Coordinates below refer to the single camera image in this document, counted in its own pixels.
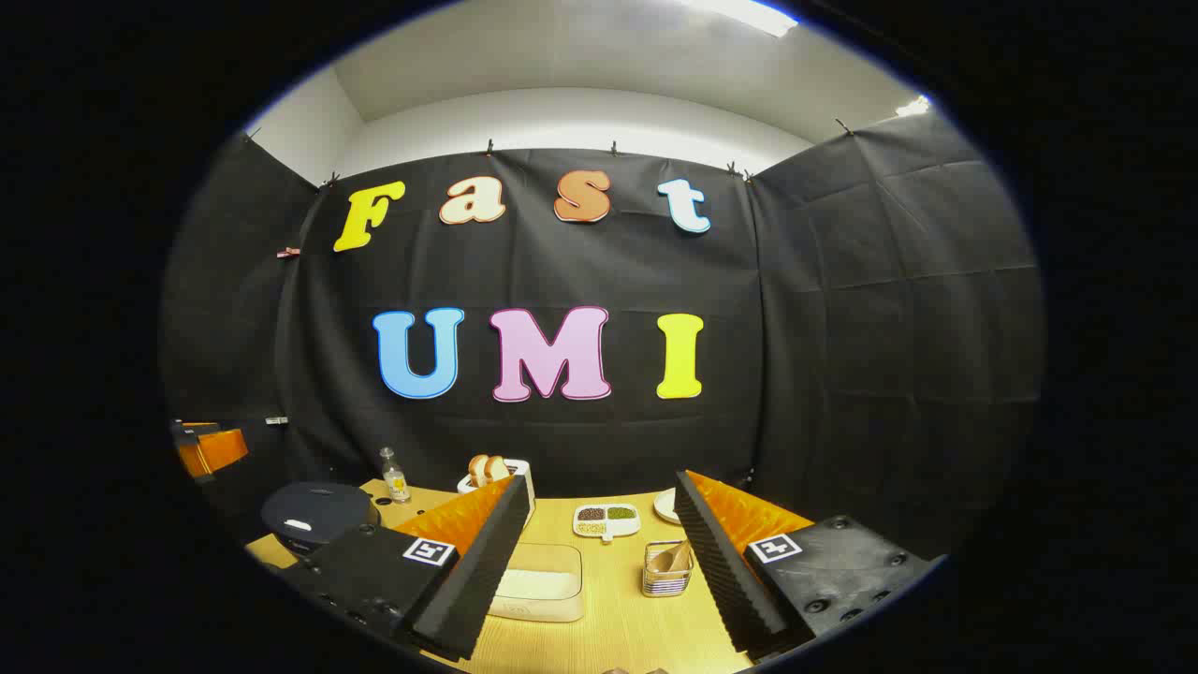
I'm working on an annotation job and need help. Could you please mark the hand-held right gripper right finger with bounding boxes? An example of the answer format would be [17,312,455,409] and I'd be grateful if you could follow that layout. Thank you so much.
[674,470,944,664]

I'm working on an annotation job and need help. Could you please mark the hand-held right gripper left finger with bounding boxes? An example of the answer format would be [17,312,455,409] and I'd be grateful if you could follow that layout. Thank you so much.
[279,475,532,662]

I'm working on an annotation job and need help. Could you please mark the dark grey rice cooker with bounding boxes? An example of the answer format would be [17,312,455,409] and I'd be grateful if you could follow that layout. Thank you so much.
[260,481,383,563]

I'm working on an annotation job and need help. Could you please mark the clear plastic rice container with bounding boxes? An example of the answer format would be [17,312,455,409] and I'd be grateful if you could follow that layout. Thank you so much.
[487,543,586,624]

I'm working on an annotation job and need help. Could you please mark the white toaster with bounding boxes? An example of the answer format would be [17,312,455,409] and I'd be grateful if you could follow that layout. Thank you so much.
[457,459,536,525]

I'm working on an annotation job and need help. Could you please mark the white divided bean dish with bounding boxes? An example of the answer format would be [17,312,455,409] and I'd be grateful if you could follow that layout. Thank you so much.
[573,504,642,543]

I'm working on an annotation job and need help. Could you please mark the small clear glass bottle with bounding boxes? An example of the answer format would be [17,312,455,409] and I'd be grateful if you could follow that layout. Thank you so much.
[379,447,411,504]

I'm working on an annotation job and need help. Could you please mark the black backdrop cloth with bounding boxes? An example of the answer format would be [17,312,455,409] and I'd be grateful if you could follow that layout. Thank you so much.
[159,112,1047,563]

